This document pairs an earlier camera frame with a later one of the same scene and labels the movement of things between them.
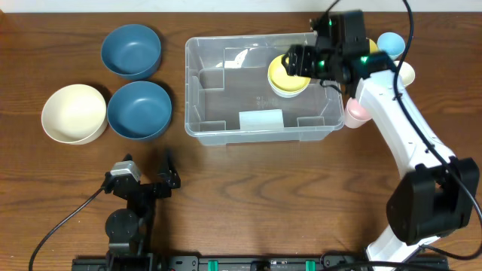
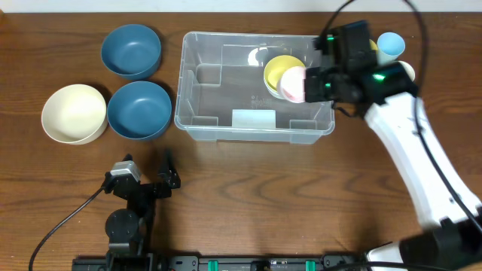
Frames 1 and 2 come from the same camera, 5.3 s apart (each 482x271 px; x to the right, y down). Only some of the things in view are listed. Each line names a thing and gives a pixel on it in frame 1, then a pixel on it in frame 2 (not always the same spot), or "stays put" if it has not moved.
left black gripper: (149, 189) stays put
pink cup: (356, 114) -> (291, 83)
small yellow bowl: (279, 78) stays put
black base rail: (230, 263) stays put
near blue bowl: (139, 110) stays put
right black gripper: (301, 60) -> (314, 84)
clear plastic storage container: (228, 100) stays put
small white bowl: (288, 94) -> (273, 92)
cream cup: (406, 74) stays put
